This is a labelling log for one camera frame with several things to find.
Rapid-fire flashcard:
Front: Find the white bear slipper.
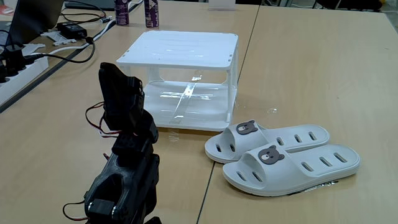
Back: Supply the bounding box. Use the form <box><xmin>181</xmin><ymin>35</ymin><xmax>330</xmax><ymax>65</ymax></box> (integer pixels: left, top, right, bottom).
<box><xmin>204</xmin><ymin>119</ymin><xmax>331</xmax><ymax>164</ymax></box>
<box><xmin>222</xmin><ymin>142</ymin><xmax>362</xmax><ymax>197</ymax></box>

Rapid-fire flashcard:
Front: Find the white plastic open box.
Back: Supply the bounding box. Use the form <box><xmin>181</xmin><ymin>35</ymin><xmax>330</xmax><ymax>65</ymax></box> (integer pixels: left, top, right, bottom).
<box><xmin>116</xmin><ymin>30</ymin><xmax>239</xmax><ymax>132</ymax></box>

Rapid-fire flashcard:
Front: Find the black power adapter brick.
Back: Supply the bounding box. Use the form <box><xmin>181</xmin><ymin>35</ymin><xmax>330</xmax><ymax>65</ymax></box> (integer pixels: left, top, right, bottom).
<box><xmin>56</xmin><ymin>21</ymin><xmax>88</xmax><ymax>40</ymax></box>

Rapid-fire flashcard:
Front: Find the white printed flat part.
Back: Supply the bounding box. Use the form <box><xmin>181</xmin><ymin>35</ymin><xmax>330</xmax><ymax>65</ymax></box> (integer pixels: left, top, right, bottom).
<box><xmin>21</xmin><ymin>42</ymin><xmax>47</xmax><ymax>57</ymax></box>
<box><xmin>40</xmin><ymin>30</ymin><xmax>77</xmax><ymax>47</ymax></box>

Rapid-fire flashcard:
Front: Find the purple drink can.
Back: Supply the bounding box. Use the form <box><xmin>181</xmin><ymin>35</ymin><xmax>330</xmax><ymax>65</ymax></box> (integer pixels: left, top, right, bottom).
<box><xmin>143</xmin><ymin>0</ymin><xmax>160</xmax><ymax>29</ymax></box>
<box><xmin>114</xmin><ymin>0</ymin><xmax>131</xmax><ymax>26</ymax></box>

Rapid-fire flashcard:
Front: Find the white power strip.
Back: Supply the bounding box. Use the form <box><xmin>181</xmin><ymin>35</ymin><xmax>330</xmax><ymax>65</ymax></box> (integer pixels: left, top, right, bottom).
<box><xmin>0</xmin><ymin>55</ymin><xmax>50</xmax><ymax>107</ymax></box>

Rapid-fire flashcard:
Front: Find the black plug adapter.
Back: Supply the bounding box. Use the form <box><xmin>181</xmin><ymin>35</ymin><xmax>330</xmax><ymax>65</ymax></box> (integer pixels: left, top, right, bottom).
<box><xmin>2</xmin><ymin>43</ymin><xmax>28</xmax><ymax>78</ymax></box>

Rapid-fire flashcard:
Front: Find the dark laptop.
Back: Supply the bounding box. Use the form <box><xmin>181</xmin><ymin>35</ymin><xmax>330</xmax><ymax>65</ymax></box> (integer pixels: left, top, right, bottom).
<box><xmin>5</xmin><ymin>0</ymin><xmax>65</xmax><ymax>47</ymax></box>

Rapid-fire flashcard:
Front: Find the red flat object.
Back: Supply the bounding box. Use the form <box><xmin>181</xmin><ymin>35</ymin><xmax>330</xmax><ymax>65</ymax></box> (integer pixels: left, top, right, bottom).
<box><xmin>0</xmin><ymin>5</ymin><xmax>15</xmax><ymax>17</ymax></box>

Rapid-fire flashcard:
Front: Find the red white wrist servo wire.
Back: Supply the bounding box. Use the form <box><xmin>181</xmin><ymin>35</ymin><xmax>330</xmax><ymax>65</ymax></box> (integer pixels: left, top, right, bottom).
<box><xmin>85</xmin><ymin>101</ymin><xmax>123</xmax><ymax>139</ymax></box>

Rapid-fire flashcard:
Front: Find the black adapter cable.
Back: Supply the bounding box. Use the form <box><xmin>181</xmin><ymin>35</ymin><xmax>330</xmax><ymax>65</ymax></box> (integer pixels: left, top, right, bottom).
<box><xmin>30</xmin><ymin>36</ymin><xmax>97</xmax><ymax>65</ymax></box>

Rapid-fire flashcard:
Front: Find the white cable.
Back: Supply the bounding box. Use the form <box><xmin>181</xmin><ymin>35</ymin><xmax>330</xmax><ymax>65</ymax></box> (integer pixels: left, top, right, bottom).
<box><xmin>30</xmin><ymin>19</ymin><xmax>117</xmax><ymax>57</ymax></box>

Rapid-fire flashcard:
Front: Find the black looped cable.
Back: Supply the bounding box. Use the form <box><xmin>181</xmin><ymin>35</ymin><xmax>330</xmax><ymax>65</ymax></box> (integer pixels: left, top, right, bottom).
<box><xmin>60</xmin><ymin>0</ymin><xmax>108</xmax><ymax>25</ymax></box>

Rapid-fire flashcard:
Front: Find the red black base servo wire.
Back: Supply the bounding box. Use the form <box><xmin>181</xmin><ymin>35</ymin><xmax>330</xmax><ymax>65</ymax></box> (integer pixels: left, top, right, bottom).
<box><xmin>62</xmin><ymin>200</ymin><xmax>90</xmax><ymax>223</ymax></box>

